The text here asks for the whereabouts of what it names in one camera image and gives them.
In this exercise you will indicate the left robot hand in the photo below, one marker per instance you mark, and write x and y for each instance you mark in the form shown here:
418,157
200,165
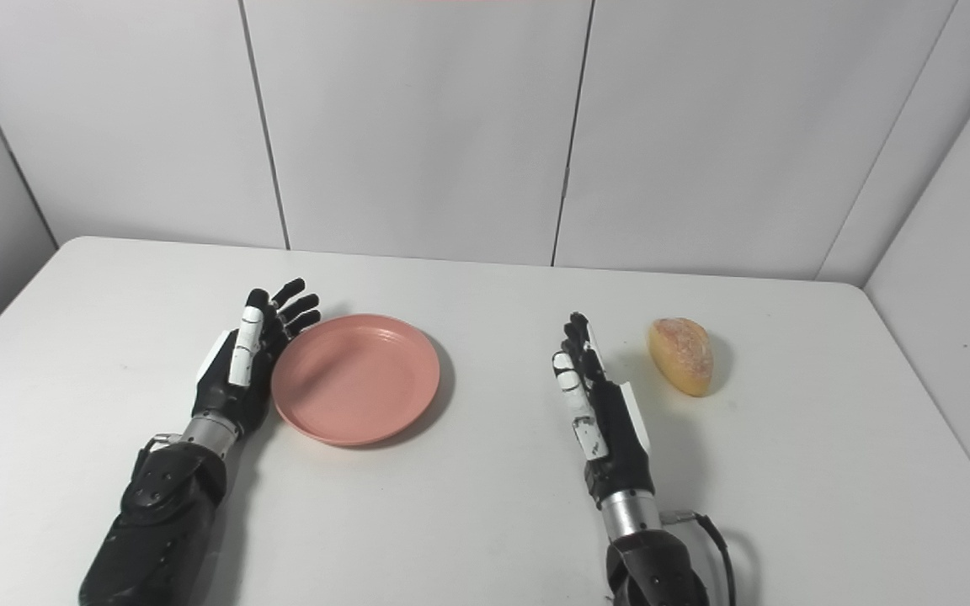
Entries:
237,370

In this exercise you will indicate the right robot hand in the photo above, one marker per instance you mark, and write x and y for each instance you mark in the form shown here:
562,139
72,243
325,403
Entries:
607,421

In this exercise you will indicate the bread roll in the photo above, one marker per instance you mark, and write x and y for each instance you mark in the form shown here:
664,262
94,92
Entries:
683,355

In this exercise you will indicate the pink plate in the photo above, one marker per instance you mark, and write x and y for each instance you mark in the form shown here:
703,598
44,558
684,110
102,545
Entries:
356,379

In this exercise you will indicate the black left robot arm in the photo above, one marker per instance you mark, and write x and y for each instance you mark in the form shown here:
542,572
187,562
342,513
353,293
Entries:
161,522

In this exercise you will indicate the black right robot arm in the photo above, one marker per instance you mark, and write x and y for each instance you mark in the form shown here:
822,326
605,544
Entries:
649,560

